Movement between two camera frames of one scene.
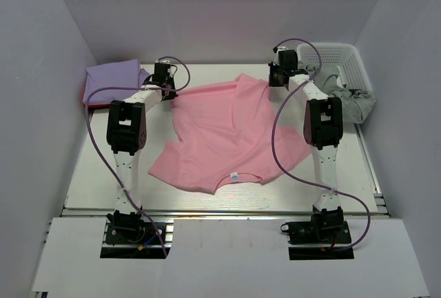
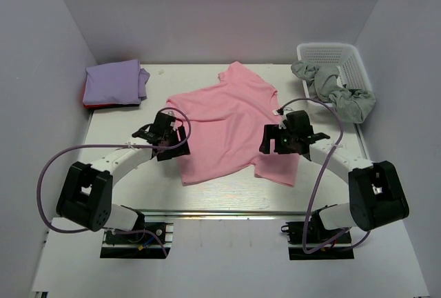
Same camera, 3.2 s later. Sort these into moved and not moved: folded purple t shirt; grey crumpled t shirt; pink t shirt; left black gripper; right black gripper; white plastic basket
Moved: left black gripper; right black gripper; pink t shirt
Not moved: grey crumpled t shirt; white plastic basket; folded purple t shirt
